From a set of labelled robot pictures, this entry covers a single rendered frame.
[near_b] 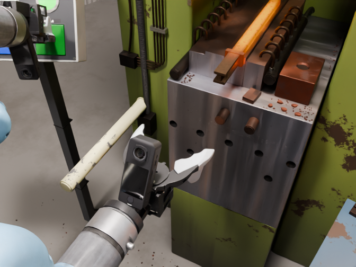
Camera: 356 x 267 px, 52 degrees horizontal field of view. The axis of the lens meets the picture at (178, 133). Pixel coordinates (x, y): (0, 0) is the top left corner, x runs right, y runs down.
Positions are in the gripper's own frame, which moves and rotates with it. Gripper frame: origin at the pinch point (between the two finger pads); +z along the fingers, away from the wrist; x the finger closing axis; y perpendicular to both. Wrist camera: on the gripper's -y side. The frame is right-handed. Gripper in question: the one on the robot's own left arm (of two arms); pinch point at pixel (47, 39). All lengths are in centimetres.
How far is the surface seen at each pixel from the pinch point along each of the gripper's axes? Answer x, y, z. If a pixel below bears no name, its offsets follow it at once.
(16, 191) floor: 49, -74, 75
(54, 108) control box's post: 9.3, -22.3, 26.7
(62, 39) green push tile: -3.2, 0.0, 1.2
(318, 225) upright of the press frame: -84, -65, 31
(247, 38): -50, 1, 4
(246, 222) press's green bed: -55, -57, 17
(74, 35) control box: -6.4, 1.1, 1.6
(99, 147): -7.7, -32.8, 17.9
